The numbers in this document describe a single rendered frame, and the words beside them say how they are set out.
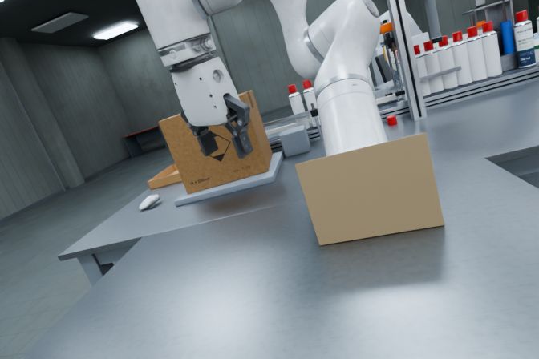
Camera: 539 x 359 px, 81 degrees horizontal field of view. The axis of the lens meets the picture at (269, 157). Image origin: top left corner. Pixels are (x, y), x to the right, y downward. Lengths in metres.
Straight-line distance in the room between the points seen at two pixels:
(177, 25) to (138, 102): 12.48
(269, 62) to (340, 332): 10.88
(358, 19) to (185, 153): 0.68
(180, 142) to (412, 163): 0.77
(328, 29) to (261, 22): 10.54
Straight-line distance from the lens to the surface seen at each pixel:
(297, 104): 1.37
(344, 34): 0.73
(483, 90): 1.48
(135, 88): 12.93
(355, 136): 0.59
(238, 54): 11.39
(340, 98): 0.64
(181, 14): 0.49
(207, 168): 1.10
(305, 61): 0.80
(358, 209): 0.57
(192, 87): 0.51
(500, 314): 0.45
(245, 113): 0.47
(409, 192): 0.56
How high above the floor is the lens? 1.14
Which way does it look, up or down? 13 degrees down
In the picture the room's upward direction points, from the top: 18 degrees counter-clockwise
